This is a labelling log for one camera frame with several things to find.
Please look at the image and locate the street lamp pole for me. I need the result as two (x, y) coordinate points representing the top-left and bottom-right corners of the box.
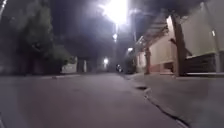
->
(99, 0), (129, 73)

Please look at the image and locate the grey asphalt road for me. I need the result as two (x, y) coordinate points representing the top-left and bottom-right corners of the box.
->
(0, 72), (188, 128)

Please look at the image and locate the building with wooden canopy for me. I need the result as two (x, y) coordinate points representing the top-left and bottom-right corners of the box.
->
(134, 0), (224, 78)

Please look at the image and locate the dark tree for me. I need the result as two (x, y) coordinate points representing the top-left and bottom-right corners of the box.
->
(9, 0), (73, 76)

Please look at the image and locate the grey concrete pavement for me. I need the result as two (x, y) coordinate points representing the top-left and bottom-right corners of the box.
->
(124, 72), (224, 128)

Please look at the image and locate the white wall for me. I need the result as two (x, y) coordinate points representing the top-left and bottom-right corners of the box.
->
(60, 57), (79, 75)

